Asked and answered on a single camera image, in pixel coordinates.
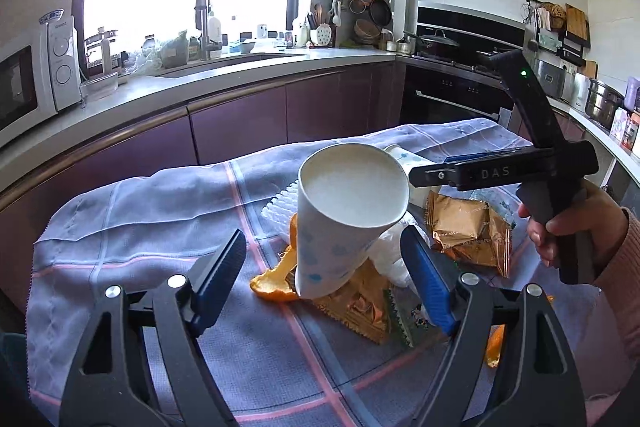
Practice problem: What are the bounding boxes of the wooden cutting board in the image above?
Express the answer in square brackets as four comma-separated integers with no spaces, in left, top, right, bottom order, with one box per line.
[565,3,590,48]

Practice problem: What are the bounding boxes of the gold snack wrapper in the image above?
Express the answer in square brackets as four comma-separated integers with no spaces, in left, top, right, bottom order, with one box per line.
[312,260,390,345]

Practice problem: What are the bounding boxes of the small white foam net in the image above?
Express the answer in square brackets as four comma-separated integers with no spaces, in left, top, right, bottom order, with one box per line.
[260,182,298,242]

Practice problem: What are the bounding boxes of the white soap bottle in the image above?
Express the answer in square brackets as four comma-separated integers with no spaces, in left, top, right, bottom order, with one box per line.
[207,12,222,57]

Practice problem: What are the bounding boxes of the purple lower cabinets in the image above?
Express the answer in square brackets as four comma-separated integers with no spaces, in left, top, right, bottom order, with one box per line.
[0,58,586,308]

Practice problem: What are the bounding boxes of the person's right hand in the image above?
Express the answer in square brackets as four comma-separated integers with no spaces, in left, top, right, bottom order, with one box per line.
[518,180,629,272]

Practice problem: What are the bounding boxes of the dotted paper cup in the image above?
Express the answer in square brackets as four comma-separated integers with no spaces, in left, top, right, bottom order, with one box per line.
[295,143,409,300]
[384,144,440,208]

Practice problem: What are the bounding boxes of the gold foil wrapper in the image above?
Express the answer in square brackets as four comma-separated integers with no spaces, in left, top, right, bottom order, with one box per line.
[424,192,512,279]

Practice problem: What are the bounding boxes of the pink sleeve right forearm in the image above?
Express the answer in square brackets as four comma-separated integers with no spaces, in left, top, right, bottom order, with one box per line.
[594,208,640,362]

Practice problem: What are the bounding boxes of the steel pot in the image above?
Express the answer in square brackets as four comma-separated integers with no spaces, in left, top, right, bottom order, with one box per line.
[585,79,624,130]

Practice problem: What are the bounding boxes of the white tissue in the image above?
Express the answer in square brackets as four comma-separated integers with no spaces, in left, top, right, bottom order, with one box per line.
[368,212,430,291]

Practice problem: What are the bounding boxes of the black built-in stove oven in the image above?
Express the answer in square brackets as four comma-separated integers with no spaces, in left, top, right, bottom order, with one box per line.
[400,1,527,127]

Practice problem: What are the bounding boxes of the small green candy wrapper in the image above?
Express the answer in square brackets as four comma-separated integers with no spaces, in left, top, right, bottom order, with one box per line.
[384,286,436,348]

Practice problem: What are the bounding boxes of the silver kitchen faucet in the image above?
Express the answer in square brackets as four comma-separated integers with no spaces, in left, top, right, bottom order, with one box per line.
[194,0,213,61]

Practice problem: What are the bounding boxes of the orange peel piece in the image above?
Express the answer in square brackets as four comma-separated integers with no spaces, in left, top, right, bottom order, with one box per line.
[250,213,299,303]
[485,312,563,374]

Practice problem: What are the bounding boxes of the purple plaid tablecloth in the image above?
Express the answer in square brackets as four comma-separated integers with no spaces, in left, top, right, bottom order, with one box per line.
[24,117,616,427]

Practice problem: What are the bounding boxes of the white dotted utensil holder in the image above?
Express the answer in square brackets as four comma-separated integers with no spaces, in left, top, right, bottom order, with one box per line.
[314,23,333,46]

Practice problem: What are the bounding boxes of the white microwave oven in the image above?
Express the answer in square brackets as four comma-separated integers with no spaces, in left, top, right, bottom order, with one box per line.
[0,9,81,145]

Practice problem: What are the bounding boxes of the black frying pan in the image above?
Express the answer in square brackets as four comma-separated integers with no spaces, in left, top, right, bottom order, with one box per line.
[368,0,393,27]

